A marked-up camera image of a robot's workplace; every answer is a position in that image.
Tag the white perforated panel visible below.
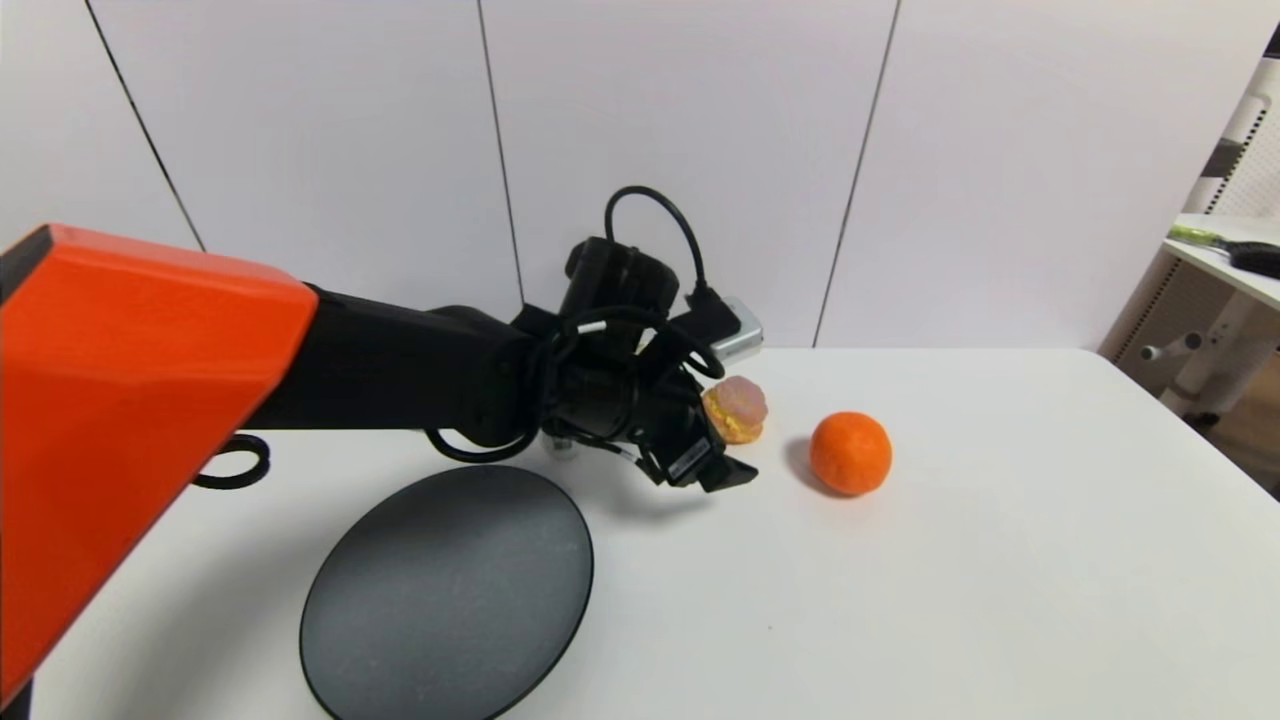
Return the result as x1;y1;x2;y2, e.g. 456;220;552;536
1180;62;1280;223

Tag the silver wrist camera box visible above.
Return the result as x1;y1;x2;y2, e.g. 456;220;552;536
690;296;764;365

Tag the gray round plate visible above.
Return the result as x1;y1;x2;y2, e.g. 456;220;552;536
299;464;595;720

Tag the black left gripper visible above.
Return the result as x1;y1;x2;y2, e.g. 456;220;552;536
565;359;759;494

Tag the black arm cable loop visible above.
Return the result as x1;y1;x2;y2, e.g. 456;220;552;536
192;434;272;491

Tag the white side desk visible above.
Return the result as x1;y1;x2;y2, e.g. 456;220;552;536
1138;215;1280;423

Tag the black brush object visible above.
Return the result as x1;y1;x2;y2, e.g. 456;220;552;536
1225;244;1280;283

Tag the black camera cable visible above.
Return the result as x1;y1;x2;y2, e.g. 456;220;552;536
604;185;723;381

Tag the pink cream puff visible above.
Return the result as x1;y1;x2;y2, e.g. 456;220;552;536
702;376;769;445

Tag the orange fruit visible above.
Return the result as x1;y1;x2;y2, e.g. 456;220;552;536
809;411;893;498

